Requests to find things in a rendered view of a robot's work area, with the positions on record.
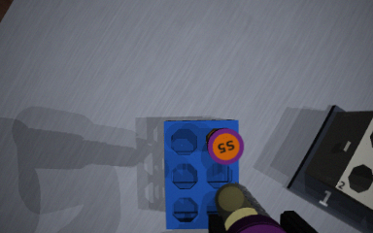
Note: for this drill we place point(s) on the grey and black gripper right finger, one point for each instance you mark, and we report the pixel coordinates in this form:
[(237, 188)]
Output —
[(294, 223)]

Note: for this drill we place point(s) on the blue tube rack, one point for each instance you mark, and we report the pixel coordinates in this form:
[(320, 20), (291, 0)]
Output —
[(185, 142)]

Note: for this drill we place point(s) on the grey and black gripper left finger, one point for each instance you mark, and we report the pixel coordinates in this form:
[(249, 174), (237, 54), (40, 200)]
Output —
[(216, 224)]

